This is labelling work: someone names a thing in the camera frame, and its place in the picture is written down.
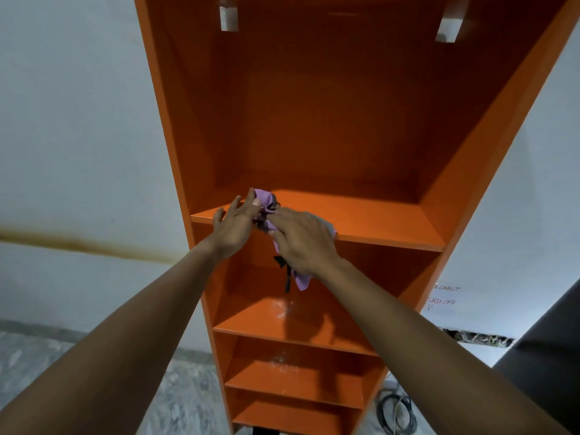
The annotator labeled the person's right forearm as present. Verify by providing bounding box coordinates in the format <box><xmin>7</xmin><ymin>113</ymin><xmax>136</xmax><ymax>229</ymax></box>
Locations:
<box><xmin>317</xmin><ymin>257</ymin><xmax>572</xmax><ymax>435</ymax></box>

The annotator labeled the white paper wall note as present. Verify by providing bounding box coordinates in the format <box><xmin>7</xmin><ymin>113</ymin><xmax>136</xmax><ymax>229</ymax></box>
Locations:
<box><xmin>421</xmin><ymin>280</ymin><xmax>470</xmax><ymax>331</ymax></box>

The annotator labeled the orange wooden bookshelf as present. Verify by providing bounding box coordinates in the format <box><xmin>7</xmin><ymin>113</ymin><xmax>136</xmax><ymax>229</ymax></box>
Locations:
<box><xmin>132</xmin><ymin>0</ymin><xmax>580</xmax><ymax>435</ymax></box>

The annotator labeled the person's right hand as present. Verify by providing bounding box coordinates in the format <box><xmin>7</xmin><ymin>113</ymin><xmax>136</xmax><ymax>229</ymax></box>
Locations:
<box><xmin>266</xmin><ymin>207</ymin><xmax>341</xmax><ymax>279</ymax></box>

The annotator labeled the person's left forearm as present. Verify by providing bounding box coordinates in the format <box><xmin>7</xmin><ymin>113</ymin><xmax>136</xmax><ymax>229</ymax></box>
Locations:
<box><xmin>0</xmin><ymin>242</ymin><xmax>225</xmax><ymax>435</ymax></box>

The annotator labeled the coiled black cable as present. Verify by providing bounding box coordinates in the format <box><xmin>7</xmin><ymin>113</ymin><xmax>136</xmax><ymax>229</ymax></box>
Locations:
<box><xmin>375</xmin><ymin>387</ymin><xmax>417</xmax><ymax>435</ymax></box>

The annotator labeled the purple cleaning cloth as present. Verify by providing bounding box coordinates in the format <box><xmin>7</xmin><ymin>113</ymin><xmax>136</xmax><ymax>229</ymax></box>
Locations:
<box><xmin>253</xmin><ymin>188</ymin><xmax>337</xmax><ymax>294</ymax></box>

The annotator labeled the dark brown cabinet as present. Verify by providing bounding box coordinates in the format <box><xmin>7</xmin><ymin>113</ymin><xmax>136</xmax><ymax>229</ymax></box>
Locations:
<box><xmin>491</xmin><ymin>278</ymin><xmax>580</xmax><ymax>435</ymax></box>

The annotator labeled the person's left hand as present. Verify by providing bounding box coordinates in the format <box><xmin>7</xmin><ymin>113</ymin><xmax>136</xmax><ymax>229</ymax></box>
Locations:
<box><xmin>206</xmin><ymin>187</ymin><xmax>262</xmax><ymax>261</ymax></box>

